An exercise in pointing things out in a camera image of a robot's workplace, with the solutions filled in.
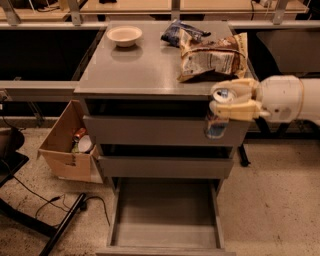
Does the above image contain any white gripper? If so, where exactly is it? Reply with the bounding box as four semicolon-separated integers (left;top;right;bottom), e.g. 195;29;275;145
209;76;303;123

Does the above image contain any redbull can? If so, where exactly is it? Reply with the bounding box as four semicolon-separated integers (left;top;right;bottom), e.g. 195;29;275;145
204;88;236;140

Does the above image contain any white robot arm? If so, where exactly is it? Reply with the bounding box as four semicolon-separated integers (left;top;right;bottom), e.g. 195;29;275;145
209;75;320;125

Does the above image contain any grey drawer cabinet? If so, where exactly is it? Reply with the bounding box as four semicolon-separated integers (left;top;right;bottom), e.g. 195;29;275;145
74;21;242;187

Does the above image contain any grey top drawer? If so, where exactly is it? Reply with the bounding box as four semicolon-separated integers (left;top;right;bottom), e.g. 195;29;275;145
84;99;249;146

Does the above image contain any grey drawer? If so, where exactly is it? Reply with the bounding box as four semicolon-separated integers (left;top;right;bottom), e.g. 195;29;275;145
84;99;249;146
99;144;233;179
96;178;236;256

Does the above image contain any grey middle drawer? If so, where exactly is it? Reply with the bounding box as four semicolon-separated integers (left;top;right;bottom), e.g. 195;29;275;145
99;144;233;179

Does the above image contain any grey bottom drawer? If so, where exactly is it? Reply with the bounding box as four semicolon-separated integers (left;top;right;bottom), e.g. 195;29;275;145
96;178;236;256

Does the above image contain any red can in box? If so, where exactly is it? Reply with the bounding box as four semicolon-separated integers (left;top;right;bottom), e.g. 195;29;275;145
73;128;87;142

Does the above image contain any brown chip bag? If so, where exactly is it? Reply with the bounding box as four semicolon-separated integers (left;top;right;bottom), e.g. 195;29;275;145
178;30;248;82

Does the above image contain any grey chair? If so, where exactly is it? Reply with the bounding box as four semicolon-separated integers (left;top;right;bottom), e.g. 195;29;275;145
257;28;320;78

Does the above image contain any blue chip bag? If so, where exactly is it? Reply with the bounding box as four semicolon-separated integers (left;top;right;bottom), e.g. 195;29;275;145
161;19;211;47

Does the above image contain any white bowl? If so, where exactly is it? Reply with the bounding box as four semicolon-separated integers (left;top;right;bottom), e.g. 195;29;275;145
107;26;142;48

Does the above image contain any white cup in box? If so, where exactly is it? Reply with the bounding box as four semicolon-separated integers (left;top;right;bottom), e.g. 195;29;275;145
78;135;93;153

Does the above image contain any cardboard box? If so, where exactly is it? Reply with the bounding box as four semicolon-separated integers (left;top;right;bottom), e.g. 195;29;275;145
38;100;103;183

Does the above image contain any black chair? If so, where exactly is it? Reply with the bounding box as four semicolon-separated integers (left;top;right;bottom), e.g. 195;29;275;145
0;127;29;187

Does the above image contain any wooden background table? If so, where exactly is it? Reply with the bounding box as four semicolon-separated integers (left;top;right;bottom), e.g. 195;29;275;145
0;0;309;22

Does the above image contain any black stand leg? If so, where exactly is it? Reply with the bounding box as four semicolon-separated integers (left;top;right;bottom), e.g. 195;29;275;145
0;193;86;256

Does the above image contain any black floor cable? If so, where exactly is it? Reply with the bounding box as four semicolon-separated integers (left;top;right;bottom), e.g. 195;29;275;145
0;159;111;228

